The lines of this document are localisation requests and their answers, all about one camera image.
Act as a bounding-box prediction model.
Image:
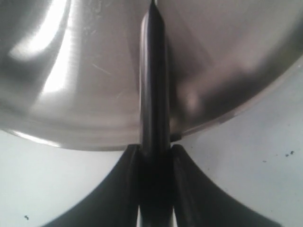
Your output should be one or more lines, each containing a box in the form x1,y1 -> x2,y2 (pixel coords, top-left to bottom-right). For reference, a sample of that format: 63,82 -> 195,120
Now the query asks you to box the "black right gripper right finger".
171,144 -> 280,227

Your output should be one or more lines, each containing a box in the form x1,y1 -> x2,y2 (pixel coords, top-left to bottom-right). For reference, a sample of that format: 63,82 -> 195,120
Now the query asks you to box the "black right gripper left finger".
47,145 -> 139,227

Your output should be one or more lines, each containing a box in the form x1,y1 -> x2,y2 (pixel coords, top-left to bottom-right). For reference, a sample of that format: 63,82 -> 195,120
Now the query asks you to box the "black handled kitchen knife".
138,0 -> 173,227

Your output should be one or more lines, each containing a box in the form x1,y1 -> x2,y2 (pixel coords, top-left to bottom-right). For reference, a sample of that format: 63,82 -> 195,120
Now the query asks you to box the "round stainless steel plate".
0,0 -> 303,150

